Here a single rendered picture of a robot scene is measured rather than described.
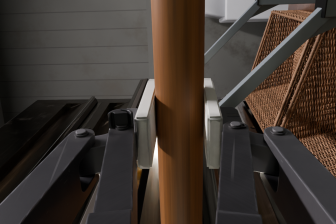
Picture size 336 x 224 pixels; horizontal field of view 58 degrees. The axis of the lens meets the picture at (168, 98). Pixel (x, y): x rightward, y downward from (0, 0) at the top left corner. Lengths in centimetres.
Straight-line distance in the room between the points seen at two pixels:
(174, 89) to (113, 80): 357
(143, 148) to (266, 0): 93
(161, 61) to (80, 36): 360
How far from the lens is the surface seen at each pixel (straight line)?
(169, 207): 21
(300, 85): 117
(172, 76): 17
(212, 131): 15
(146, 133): 15
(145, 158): 16
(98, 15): 369
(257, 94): 176
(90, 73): 379
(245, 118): 156
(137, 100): 138
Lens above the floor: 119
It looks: 3 degrees up
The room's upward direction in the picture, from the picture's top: 91 degrees counter-clockwise
